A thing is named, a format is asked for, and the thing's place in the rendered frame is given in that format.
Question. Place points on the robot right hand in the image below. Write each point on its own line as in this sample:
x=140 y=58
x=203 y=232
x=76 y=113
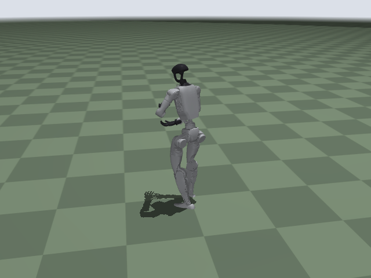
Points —
x=176 y=122

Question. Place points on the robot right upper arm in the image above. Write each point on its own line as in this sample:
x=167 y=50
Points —
x=198 y=93

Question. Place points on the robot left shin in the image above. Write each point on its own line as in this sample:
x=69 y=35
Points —
x=182 y=184

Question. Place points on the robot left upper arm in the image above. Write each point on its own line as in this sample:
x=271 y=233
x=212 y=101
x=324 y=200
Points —
x=171 y=95

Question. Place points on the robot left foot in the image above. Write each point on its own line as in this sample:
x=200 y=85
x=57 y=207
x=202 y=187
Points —
x=183 y=205

